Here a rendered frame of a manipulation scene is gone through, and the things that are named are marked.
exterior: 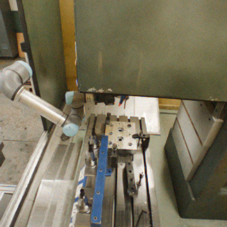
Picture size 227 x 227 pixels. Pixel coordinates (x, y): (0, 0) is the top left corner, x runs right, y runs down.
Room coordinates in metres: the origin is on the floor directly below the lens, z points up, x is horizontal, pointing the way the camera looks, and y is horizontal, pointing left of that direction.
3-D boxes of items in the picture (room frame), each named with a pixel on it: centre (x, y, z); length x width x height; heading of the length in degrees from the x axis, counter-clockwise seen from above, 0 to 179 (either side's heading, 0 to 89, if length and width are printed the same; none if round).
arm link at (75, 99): (0.88, 0.20, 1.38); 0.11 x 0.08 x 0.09; 101
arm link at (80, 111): (0.86, 0.19, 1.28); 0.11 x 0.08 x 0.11; 175
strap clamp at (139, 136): (0.99, -0.23, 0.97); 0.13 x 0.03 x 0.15; 89
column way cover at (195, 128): (0.92, -0.53, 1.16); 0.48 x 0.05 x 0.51; 179
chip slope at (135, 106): (1.59, -0.09, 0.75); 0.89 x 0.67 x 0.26; 89
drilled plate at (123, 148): (1.01, -0.08, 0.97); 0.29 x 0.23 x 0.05; 179
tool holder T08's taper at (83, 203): (0.35, 0.09, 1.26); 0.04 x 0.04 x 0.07
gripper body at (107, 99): (0.90, 0.04, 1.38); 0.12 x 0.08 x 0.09; 101
